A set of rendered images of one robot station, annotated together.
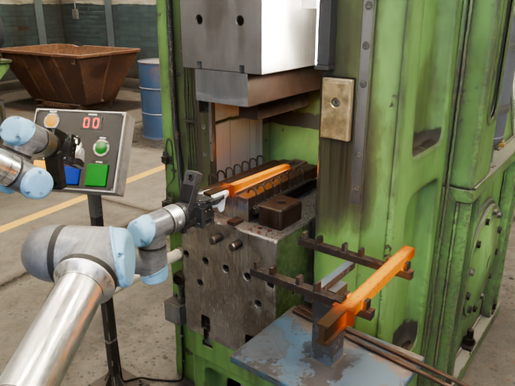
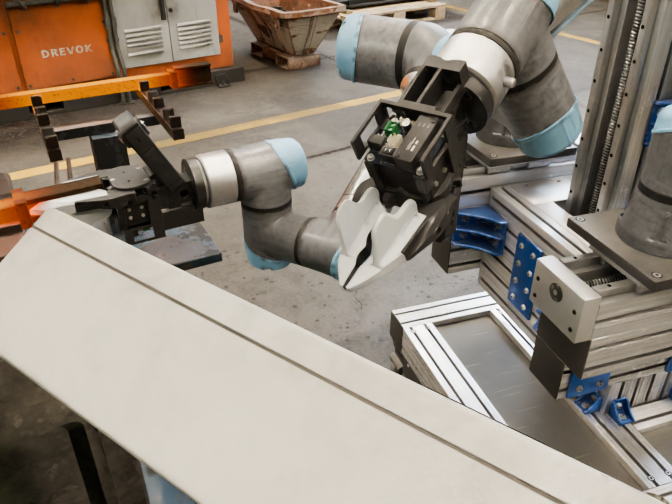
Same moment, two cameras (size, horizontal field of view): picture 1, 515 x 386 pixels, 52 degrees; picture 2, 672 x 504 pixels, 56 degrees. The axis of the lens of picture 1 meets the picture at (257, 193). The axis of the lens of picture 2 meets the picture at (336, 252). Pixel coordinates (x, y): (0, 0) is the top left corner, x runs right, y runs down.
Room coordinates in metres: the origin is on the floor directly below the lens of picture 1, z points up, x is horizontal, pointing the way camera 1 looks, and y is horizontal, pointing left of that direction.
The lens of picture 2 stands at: (2.00, 0.73, 1.37)
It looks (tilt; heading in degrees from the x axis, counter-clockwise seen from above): 32 degrees down; 205
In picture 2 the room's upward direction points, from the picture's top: straight up
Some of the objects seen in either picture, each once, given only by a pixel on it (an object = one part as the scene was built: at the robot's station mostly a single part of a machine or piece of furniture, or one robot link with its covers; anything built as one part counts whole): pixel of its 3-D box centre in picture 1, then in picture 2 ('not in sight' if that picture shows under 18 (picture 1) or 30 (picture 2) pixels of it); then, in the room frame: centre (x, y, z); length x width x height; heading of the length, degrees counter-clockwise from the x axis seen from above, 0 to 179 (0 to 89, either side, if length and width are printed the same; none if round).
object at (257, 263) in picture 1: (290, 251); (113, 126); (1.19, -0.08, 0.97); 0.23 x 0.06 x 0.02; 143
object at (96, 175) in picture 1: (97, 175); not in sight; (1.68, 0.54, 1.01); 0.07 x 0.05 x 0.07; 78
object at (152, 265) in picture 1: (147, 261); (277, 232); (1.28, 0.30, 0.89); 0.11 x 0.08 x 0.11; 84
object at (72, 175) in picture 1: (70, 173); not in sight; (1.70, 0.63, 1.01); 0.07 x 0.05 x 0.07; 78
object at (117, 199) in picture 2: not in sight; (110, 196); (1.47, 0.17, 1.01); 0.09 x 0.05 x 0.02; 146
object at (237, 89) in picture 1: (262, 79); not in sight; (1.72, -0.02, 1.32); 0.42 x 0.20 x 0.10; 143
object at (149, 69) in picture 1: (165, 98); not in sight; (6.31, 1.11, 0.44); 0.59 x 0.59 x 0.88
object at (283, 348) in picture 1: (326, 358); (125, 229); (1.12, -0.18, 0.70); 0.40 x 0.30 x 0.02; 53
